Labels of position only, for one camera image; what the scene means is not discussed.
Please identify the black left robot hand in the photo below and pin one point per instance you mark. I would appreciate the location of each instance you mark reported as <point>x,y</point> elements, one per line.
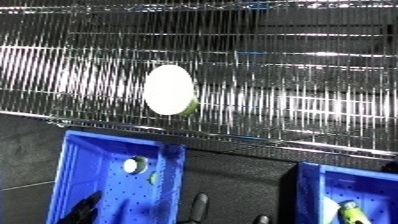
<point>83,211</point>

